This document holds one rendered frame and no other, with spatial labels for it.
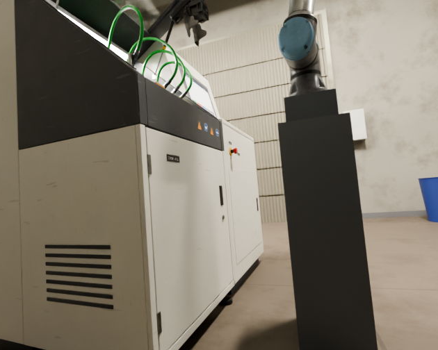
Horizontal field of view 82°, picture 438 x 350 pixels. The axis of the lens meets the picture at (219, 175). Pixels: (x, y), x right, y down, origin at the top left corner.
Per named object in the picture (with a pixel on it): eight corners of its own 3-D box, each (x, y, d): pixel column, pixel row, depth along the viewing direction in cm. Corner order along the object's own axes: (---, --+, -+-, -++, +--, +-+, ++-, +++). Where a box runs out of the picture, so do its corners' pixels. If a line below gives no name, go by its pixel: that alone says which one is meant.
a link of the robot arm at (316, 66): (322, 78, 104) (319, 46, 105) (319, 64, 92) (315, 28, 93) (293, 85, 109) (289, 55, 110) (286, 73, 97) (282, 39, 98)
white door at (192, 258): (161, 359, 73) (147, 126, 77) (154, 357, 74) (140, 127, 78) (234, 280, 133) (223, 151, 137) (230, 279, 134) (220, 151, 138)
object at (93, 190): (156, 404, 70) (139, 123, 75) (23, 365, 92) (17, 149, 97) (236, 298, 135) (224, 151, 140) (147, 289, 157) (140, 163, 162)
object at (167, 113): (148, 126, 79) (144, 76, 80) (137, 128, 81) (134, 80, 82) (222, 150, 136) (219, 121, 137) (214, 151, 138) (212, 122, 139)
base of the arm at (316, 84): (326, 103, 106) (323, 80, 106) (330, 89, 91) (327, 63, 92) (288, 109, 110) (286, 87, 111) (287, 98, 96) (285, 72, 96)
